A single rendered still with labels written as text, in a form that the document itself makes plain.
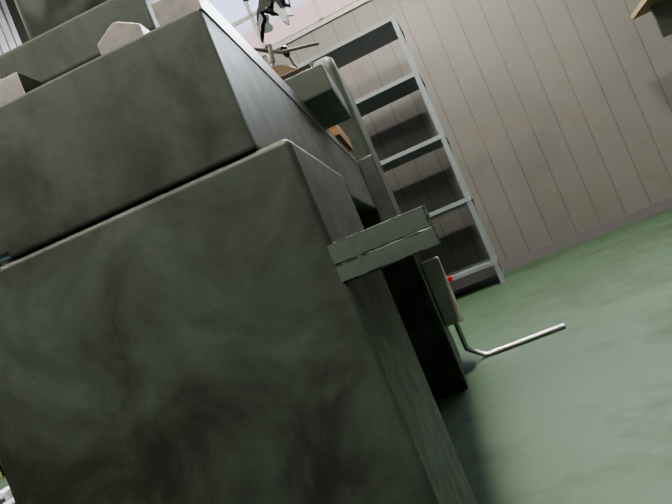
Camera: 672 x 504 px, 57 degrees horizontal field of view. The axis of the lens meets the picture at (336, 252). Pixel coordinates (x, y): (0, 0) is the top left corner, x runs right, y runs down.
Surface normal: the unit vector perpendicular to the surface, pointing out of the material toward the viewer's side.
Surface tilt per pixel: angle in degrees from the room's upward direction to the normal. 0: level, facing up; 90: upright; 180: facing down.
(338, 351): 90
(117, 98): 90
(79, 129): 90
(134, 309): 90
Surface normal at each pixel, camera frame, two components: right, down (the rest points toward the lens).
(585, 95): -0.25, 0.07
